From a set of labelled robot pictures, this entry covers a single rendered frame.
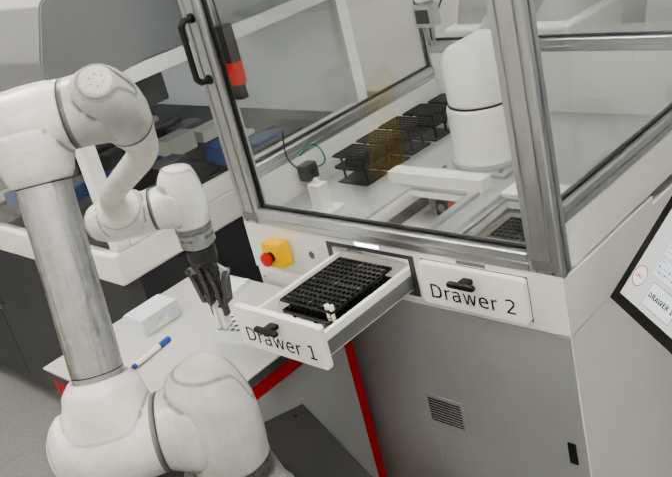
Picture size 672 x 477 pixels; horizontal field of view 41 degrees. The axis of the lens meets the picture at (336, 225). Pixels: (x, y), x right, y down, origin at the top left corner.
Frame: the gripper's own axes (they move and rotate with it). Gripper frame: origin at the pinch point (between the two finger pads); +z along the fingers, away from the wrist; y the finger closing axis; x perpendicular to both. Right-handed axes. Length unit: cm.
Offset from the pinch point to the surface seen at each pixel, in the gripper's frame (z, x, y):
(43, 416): 84, 44, -148
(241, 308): -8.9, -10.2, 15.2
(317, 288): -6.2, 4.0, 27.9
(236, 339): 6.3, -1.6, 3.4
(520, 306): -3, 5, 77
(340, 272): -6.0, 12.3, 30.1
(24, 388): 84, 60, -174
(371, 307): -3.5, 0.8, 43.2
